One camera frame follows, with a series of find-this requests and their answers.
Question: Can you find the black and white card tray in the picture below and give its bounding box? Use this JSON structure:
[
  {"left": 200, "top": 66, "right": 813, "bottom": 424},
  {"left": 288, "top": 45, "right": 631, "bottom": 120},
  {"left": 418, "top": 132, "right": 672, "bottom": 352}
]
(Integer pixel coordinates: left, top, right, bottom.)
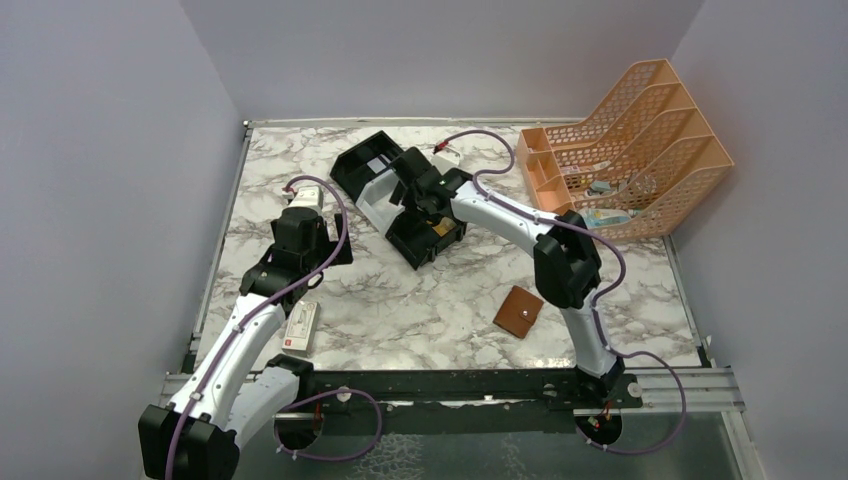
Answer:
[{"left": 330, "top": 130, "right": 470, "bottom": 269}]

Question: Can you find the brown leather card holder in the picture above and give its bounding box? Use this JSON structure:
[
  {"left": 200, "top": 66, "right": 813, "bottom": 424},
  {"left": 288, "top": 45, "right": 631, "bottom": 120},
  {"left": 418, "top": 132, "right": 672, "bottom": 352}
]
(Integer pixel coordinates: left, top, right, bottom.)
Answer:
[{"left": 493, "top": 286, "right": 544, "bottom": 339}]

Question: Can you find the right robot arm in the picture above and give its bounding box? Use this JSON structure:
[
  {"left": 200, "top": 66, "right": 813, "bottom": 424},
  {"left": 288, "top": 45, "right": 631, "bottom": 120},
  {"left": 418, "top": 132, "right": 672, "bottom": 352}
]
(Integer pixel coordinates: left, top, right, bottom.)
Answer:
[{"left": 386, "top": 148, "right": 624, "bottom": 407}]

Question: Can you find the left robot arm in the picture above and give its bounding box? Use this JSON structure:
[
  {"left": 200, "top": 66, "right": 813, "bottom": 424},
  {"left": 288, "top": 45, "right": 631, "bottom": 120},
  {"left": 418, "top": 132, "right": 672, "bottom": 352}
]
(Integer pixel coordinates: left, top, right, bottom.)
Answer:
[{"left": 138, "top": 206, "right": 352, "bottom": 479}]

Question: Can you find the gold card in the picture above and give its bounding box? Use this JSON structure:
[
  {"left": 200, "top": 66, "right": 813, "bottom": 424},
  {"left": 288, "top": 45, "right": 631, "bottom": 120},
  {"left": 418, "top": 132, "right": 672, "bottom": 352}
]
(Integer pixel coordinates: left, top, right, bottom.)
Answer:
[{"left": 432, "top": 217, "right": 456, "bottom": 237}]

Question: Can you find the small white red box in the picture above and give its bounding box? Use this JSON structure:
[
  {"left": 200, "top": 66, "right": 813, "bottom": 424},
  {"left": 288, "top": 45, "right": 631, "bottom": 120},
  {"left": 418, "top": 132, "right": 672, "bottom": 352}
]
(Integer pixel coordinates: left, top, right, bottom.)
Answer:
[{"left": 281, "top": 300, "right": 320, "bottom": 355}]

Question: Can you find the peach plastic desk organizer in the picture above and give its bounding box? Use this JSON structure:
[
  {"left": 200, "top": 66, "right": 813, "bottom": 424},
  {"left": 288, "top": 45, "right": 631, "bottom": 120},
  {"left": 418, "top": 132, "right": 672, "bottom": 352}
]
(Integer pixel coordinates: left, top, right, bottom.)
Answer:
[{"left": 515, "top": 59, "right": 734, "bottom": 242}]

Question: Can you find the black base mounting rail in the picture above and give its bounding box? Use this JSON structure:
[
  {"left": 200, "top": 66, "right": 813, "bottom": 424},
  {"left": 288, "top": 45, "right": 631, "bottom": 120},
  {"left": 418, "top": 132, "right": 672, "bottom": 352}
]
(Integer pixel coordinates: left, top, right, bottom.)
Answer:
[{"left": 178, "top": 367, "right": 644, "bottom": 439}]

